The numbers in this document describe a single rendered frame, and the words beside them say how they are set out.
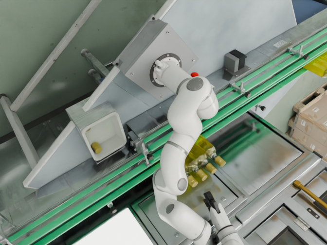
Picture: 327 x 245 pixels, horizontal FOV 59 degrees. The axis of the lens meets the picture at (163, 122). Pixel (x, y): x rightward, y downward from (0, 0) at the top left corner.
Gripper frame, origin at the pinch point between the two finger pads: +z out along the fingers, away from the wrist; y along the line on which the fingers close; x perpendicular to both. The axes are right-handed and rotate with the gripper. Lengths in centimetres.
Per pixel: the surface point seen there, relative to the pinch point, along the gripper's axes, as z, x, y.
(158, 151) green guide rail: 28.8, 12.0, 6.0
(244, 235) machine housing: -15.3, -10.3, -15.2
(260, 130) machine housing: 34, -52, -16
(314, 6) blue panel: 95, -129, 14
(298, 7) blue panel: 99, -119, 14
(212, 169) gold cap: 12.0, -8.1, 1.1
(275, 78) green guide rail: 49, -67, 7
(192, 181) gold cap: 9.9, 3.0, 1.6
